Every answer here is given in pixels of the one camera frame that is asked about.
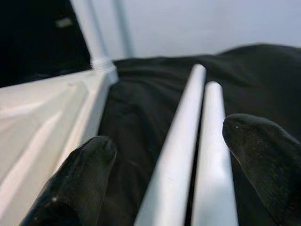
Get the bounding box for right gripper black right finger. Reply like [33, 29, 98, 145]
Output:
[222, 113, 301, 226]

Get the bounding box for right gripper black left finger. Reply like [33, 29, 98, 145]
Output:
[20, 135, 118, 226]

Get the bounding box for white plastic table leg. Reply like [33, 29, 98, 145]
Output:
[134, 64, 207, 226]
[190, 81, 239, 226]
[69, 0, 114, 70]

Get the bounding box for white plastic children table top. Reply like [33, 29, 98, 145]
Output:
[0, 63, 119, 226]

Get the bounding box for black plastic table cover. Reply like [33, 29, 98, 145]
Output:
[96, 43, 301, 226]

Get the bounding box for metal door handle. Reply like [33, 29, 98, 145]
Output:
[55, 18, 73, 28]

